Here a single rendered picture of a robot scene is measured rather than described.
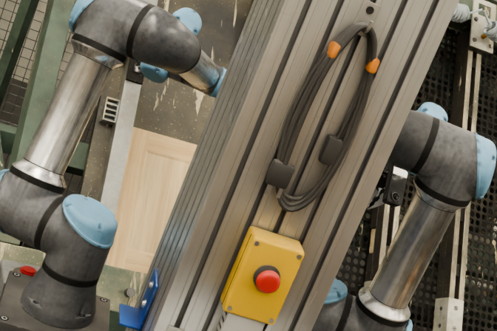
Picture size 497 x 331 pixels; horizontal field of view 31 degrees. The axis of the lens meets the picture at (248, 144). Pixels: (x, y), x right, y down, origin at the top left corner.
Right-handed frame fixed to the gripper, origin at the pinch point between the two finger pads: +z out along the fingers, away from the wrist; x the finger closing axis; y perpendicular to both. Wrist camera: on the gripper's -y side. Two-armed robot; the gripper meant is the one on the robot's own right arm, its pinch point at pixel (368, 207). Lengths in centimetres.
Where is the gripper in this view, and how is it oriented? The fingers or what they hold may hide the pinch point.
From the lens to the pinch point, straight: 239.3
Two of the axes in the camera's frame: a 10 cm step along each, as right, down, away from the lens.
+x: -9.2, -3.2, -2.2
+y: 0.6, -6.8, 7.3
